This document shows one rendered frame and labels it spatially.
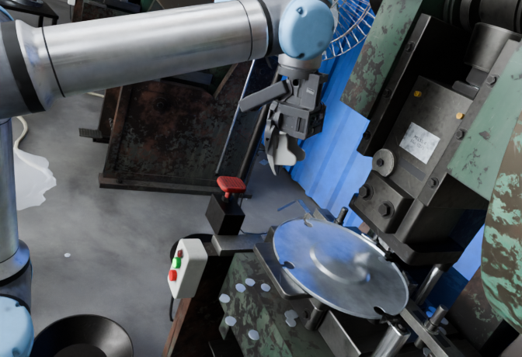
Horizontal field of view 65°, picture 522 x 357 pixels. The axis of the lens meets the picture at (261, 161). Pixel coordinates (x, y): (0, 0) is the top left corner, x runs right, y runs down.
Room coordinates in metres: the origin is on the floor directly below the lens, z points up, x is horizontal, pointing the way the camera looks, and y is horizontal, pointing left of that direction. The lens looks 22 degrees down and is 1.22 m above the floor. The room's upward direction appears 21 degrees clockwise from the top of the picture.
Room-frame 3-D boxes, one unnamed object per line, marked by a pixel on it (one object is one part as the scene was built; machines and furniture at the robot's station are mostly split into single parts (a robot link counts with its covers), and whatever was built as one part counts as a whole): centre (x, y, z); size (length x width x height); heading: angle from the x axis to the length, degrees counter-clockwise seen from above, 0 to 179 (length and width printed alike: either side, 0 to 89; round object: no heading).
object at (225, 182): (0.93, 0.05, 0.72); 0.07 x 0.06 x 0.08; 124
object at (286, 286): (0.69, -0.18, 0.72); 0.25 x 0.14 x 0.14; 124
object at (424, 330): (0.65, -0.42, 0.76); 0.17 x 0.06 x 0.10; 34
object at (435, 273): (0.75, -0.43, 0.81); 0.02 x 0.02 x 0.14
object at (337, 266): (0.71, -0.22, 0.78); 0.29 x 0.29 x 0.01
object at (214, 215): (0.91, 0.04, 0.62); 0.10 x 0.06 x 0.20; 34
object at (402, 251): (0.79, -0.33, 0.86); 0.20 x 0.16 x 0.05; 34
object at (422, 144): (0.76, -0.29, 1.04); 0.17 x 0.15 x 0.30; 124
